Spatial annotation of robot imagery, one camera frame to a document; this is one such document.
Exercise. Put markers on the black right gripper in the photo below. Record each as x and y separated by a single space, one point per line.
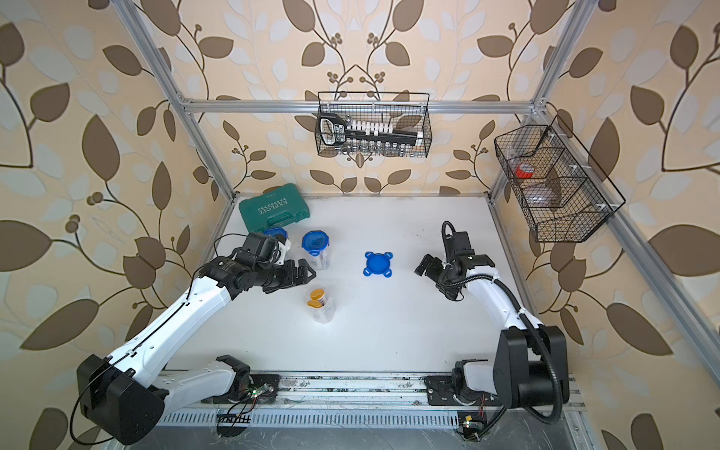
431 272

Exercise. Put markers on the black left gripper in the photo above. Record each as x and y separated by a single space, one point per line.
291 279

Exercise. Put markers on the clear plastic container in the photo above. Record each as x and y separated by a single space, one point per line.
325 315
319 259

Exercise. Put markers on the blue lid front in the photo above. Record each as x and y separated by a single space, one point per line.
315 242

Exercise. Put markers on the blue lid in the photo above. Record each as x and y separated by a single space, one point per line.
315 242
277 232
378 264

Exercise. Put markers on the white bottle purple label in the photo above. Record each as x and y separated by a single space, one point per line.
318 294

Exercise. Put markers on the white shampoo bottle gold cap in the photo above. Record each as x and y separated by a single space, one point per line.
316 304

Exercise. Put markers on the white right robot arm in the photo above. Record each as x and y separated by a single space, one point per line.
529 370

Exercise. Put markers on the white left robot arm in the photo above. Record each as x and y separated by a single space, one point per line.
125 393

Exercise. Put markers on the green plastic tool case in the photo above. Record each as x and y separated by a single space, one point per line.
278 208

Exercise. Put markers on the black socket wrench set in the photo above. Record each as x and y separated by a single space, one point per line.
334 130

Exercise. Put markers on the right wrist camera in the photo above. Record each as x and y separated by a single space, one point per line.
457 246

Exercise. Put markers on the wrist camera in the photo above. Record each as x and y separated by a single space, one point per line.
263 250
457 246

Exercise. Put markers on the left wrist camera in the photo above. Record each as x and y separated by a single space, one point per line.
263 250

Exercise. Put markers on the black wire basket back wall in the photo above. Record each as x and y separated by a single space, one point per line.
401 110

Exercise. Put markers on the black wire basket wall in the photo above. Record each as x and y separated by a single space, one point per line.
571 195
401 110

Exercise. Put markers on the black wire basket right wall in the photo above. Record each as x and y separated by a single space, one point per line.
571 195

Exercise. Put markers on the aluminium frame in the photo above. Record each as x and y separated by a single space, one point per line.
701 338

